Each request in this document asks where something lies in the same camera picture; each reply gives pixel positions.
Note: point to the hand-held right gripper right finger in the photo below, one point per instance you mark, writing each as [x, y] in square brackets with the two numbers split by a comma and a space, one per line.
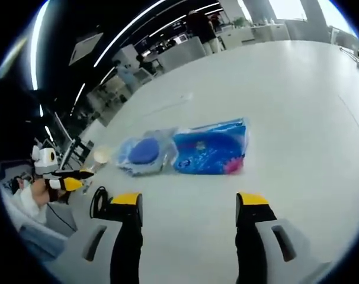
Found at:
[250, 236]

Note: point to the white paper cup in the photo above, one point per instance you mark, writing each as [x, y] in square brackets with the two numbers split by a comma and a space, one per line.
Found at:
[102, 158]

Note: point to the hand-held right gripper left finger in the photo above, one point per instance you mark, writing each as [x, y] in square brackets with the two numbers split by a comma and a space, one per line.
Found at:
[126, 236]

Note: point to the person's left hand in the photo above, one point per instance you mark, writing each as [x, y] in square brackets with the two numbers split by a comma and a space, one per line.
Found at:
[41, 192]

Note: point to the white table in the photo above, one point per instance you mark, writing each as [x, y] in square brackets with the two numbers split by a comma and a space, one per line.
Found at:
[227, 97]

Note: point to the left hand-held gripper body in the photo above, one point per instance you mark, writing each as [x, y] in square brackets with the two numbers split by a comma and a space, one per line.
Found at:
[46, 161]

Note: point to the blue tissue packet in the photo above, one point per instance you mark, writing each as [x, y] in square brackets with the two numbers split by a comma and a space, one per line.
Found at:
[209, 151]

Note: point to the long white paper wrapper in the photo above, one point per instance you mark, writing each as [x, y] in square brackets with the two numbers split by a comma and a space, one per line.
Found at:
[170, 105]

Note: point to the ceiling air vent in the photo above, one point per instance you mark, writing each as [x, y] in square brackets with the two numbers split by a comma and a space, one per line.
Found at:
[86, 48]

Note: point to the blue disc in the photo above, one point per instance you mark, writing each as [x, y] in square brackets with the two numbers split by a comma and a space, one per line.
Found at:
[145, 154]

